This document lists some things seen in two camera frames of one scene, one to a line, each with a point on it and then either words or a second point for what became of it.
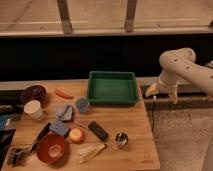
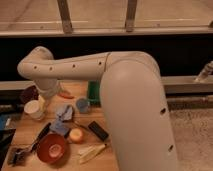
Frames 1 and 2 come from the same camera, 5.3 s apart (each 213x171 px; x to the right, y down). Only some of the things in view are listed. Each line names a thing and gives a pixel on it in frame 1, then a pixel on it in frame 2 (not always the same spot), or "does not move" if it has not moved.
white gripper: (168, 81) -> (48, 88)
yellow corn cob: (89, 152) does not move
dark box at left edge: (6, 137) does not move
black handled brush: (19, 156) does not move
